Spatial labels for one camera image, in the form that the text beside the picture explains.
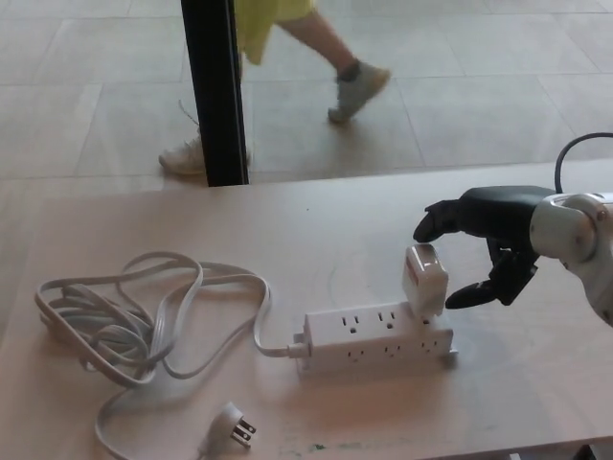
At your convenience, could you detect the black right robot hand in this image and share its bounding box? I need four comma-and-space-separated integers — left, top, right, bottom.
412, 185, 557, 311

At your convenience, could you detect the white square charger adapter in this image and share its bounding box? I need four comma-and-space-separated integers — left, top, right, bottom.
400, 242, 450, 325

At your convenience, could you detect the white three-prong angled plug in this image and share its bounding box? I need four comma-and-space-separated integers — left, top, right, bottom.
209, 401, 259, 451

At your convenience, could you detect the white six-outlet power strip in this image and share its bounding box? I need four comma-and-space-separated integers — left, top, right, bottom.
292, 300, 459, 380

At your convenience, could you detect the person in yellow skirt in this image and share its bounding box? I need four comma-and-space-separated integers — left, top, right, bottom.
158, 0, 392, 175

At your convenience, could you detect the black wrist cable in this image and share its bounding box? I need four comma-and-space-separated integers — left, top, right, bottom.
554, 132, 613, 196

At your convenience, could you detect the white flat power cord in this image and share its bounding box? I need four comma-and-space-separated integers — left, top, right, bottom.
34, 251, 306, 460

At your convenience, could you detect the black vertical window post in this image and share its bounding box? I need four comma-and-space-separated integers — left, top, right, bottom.
180, 0, 251, 187

